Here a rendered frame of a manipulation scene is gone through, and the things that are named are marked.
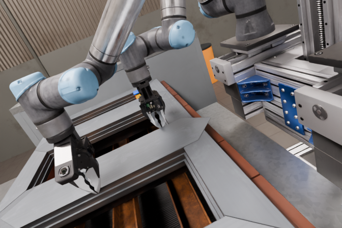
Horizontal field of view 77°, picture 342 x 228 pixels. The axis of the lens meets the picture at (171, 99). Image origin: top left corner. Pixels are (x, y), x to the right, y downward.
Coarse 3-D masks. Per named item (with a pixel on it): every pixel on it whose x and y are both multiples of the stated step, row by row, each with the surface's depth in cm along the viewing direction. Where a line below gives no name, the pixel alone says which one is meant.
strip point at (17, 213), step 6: (30, 192) 74; (24, 198) 72; (30, 198) 70; (18, 204) 70; (24, 204) 69; (12, 210) 68; (18, 210) 67; (24, 210) 66; (6, 216) 66; (12, 216) 65; (18, 216) 64; (6, 222) 64; (12, 222) 63; (18, 222) 62
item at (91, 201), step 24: (72, 120) 132; (120, 120) 105; (48, 168) 93; (144, 168) 65; (168, 168) 65; (192, 168) 59; (24, 192) 75; (120, 192) 63; (0, 216) 68; (48, 216) 61; (72, 216) 62; (216, 216) 46
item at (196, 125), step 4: (184, 120) 80; (188, 120) 79; (192, 120) 78; (196, 120) 77; (200, 120) 76; (188, 124) 77; (192, 124) 76; (196, 124) 75; (200, 124) 74; (204, 124) 73; (188, 128) 74; (192, 128) 73; (196, 128) 72; (200, 128) 72; (204, 128) 71; (192, 132) 71; (196, 132) 70; (200, 132) 70; (196, 136) 68
